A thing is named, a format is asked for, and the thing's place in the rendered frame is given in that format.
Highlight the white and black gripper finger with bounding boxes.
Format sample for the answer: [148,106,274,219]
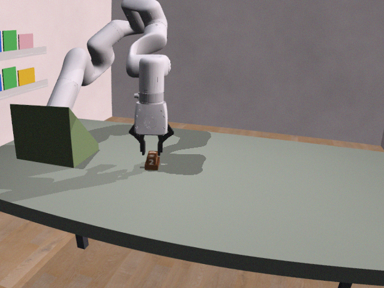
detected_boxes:
[158,123,174,156]
[129,125,145,155]

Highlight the brown wooden tray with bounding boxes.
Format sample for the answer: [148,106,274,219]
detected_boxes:
[145,157,160,170]

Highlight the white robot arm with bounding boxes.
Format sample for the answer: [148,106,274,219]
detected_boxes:
[47,0,171,110]

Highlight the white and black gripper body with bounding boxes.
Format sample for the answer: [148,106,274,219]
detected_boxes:
[134,101,168,136]

